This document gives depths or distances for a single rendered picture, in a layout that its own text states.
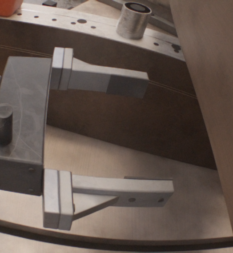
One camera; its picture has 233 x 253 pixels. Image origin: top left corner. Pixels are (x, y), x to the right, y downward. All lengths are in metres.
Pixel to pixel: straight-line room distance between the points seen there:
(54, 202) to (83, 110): 0.82
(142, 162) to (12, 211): 0.48
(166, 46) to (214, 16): 0.49
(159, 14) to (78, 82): 1.64
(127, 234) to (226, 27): 0.68
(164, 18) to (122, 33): 1.07
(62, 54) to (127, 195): 0.17
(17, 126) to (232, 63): 0.26
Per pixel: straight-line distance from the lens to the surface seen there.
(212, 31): 0.46
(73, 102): 1.03
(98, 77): 0.34
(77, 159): 1.04
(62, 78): 0.34
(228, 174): 0.37
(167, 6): 1.83
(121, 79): 0.35
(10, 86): 0.29
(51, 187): 0.24
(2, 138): 0.24
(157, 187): 0.26
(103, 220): 0.94
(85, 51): 0.91
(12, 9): 0.95
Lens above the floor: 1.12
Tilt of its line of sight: 44 degrees down
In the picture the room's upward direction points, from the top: 20 degrees clockwise
